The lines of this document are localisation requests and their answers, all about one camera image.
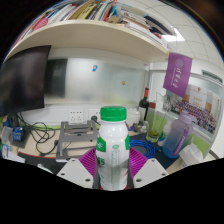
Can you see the white wall socket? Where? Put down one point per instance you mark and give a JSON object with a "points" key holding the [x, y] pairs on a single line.
{"points": [[75, 116], [94, 115]]}

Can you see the dark wine bottle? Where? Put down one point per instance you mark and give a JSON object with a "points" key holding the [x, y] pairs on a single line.
{"points": [[144, 105]]}

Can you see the ceiling lights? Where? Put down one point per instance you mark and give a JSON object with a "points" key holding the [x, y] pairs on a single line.
{"points": [[173, 36]]}

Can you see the framed group photo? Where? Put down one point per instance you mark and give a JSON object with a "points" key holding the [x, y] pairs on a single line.
{"points": [[196, 110]]}

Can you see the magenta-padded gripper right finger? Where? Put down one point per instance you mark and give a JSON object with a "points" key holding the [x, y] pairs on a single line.
{"points": [[150, 171]]}

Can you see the wall shelf with books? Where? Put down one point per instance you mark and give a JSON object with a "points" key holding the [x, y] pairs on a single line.
{"points": [[90, 33]]}

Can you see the black computer monitor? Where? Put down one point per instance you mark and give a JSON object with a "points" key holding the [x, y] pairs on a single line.
{"points": [[21, 80]]}

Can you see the purple translucent water bottle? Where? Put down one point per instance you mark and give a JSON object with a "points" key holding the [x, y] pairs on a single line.
{"points": [[176, 136]]}

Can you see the purple hanging flag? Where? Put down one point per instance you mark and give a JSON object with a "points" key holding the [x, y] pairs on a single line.
{"points": [[177, 75]]}

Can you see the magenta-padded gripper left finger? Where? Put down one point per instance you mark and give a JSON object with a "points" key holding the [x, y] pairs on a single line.
{"points": [[75, 173]]}

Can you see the grey metal laptop stand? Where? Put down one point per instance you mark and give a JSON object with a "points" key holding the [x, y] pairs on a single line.
{"points": [[75, 138]]}

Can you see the white tissue pack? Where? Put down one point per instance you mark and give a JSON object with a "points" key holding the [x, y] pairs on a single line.
{"points": [[190, 155]]}

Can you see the black desk mat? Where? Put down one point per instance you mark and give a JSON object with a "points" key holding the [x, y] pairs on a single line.
{"points": [[46, 160]]}

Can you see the small blue device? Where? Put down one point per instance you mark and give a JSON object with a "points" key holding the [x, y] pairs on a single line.
{"points": [[18, 134]]}

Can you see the white bottle with green cap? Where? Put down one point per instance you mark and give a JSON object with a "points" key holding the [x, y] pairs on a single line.
{"points": [[112, 150]]}

